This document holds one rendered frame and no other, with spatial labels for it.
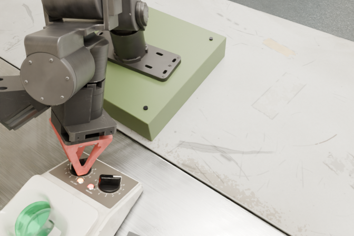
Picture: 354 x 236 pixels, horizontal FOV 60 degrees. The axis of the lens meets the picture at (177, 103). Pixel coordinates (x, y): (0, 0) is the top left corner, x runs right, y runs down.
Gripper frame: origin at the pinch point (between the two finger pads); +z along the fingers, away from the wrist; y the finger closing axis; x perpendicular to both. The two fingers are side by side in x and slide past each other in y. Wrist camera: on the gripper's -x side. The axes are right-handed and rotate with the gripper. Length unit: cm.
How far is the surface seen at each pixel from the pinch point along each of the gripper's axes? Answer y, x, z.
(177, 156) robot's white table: 4.1, 16.2, 0.1
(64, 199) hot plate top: 6.0, -4.0, 0.5
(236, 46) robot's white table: -9.9, 39.8, -15.1
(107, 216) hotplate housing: 10.0, 0.5, 1.9
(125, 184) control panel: 5.7, 5.4, 1.4
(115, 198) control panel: 7.9, 2.6, 1.4
